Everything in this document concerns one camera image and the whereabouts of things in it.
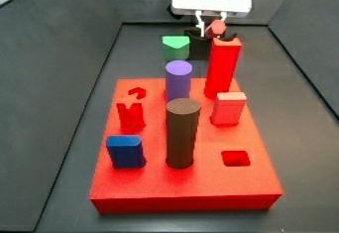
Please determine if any red hexagon rod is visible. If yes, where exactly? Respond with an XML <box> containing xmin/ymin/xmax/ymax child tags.
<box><xmin>205</xmin><ymin>19</ymin><xmax>226</xmax><ymax>39</ymax></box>

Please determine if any tall red arch block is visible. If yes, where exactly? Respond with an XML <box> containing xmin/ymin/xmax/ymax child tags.
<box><xmin>204</xmin><ymin>38</ymin><xmax>242</xmax><ymax>99</ymax></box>

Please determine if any light red square peg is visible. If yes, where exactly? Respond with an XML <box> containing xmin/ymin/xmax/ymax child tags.
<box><xmin>210</xmin><ymin>92</ymin><xmax>246</xmax><ymax>126</ymax></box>

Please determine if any blue rounded peg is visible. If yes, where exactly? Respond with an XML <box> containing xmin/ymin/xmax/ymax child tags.
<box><xmin>105</xmin><ymin>135</ymin><xmax>145</xmax><ymax>169</ymax></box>

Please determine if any red star peg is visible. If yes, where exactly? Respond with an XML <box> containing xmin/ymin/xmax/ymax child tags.
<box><xmin>116</xmin><ymin>103</ymin><xmax>145</xmax><ymax>134</ymax></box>

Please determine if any dark brown cylinder peg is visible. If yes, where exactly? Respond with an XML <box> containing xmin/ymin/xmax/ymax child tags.
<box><xmin>165</xmin><ymin>98</ymin><xmax>201</xmax><ymax>170</ymax></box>

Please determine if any purple cylinder peg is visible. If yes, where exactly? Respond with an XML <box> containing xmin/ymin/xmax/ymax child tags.
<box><xmin>165</xmin><ymin>60</ymin><xmax>193</xmax><ymax>101</ymax></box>

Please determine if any black curved cradle stand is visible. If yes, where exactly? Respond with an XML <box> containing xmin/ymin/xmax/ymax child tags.
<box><xmin>184</xmin><ymin>28</ymin><xmax>237</xmax><ymax>60</ymax></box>

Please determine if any green triangular peg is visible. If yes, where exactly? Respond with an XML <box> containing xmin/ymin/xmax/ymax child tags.
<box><xmin>161</xmin><ymin>36</ymin><xmax>190</xmax><ymax>61</ymax></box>

